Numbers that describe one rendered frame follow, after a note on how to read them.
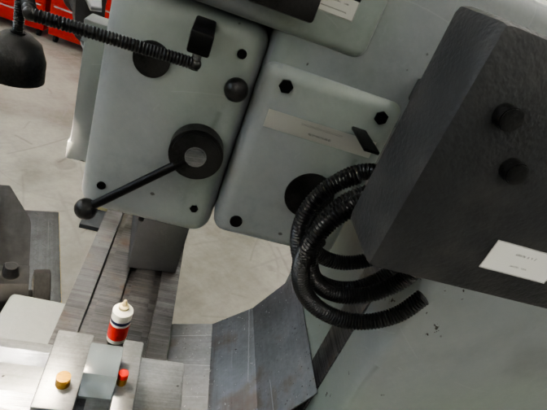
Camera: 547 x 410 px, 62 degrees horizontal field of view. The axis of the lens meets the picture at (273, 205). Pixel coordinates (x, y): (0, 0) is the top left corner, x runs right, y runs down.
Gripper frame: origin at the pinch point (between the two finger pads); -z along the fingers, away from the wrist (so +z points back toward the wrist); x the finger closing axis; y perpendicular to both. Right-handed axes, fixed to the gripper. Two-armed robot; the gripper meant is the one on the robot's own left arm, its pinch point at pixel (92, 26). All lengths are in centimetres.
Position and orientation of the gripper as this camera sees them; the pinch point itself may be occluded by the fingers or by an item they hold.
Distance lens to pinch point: 103.3
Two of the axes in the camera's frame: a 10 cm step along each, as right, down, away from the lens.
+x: 3.4, -6.4, -6.9
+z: -3.5, -7.7, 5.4
